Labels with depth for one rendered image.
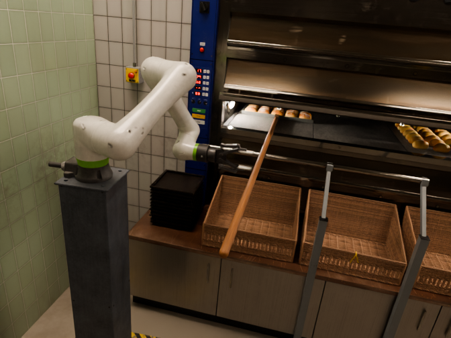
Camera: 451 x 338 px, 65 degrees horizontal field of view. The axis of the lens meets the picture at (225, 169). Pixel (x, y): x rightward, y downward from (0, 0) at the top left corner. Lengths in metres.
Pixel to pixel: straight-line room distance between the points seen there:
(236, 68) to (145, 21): 0.64
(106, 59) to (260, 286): 1.77
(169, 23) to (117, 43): 0.39
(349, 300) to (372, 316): 0.16
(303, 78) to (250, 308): 1.44
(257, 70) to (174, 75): 0.89
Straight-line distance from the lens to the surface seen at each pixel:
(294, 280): 2.14
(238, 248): 2.13
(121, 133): 1.31
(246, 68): 2.27
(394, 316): 2.23
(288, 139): 2.32
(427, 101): 2.34
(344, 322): 2.33
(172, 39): 2.37
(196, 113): 2.35
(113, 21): 2.54
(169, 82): 1.46
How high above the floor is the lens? 1.84
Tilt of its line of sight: 23 degrees down
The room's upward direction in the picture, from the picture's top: 5 degrees clockwise
